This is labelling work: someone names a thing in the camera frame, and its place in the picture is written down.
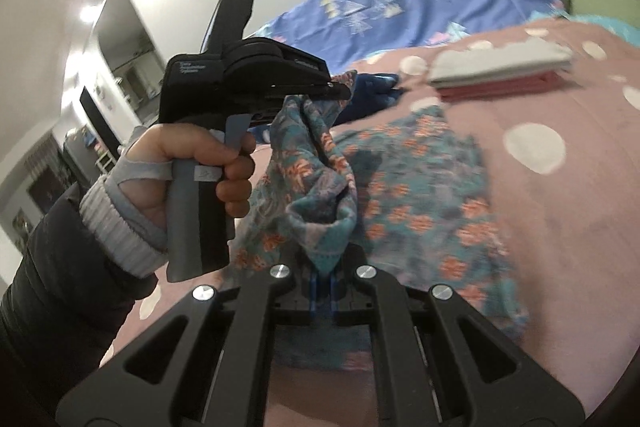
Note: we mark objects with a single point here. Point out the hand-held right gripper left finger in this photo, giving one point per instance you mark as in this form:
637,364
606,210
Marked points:
314,299

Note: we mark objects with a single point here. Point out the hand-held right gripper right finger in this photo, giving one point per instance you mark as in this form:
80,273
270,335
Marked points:
331,302

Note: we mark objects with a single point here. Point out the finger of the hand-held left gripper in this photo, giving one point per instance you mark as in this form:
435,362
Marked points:
300,67

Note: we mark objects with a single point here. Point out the teal floral garment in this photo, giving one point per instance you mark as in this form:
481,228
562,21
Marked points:
425,207

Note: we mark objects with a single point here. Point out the person's left forearm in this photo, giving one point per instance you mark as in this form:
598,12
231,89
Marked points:
50,267

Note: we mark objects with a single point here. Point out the person's left hand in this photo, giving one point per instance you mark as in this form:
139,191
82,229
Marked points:
150,187

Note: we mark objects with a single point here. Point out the navy star plush cloth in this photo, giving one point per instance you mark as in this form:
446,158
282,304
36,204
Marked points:
370,97

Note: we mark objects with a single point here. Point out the cream folded cloth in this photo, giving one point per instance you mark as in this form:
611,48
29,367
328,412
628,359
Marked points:
500,59

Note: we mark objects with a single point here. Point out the pink folded cloth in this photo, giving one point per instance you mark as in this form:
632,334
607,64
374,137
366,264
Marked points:
500,88

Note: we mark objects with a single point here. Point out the pink polka dot blanket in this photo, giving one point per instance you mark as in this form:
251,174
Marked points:
550,232

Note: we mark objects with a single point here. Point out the teal cloth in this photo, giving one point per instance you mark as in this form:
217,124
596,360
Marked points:
605,26

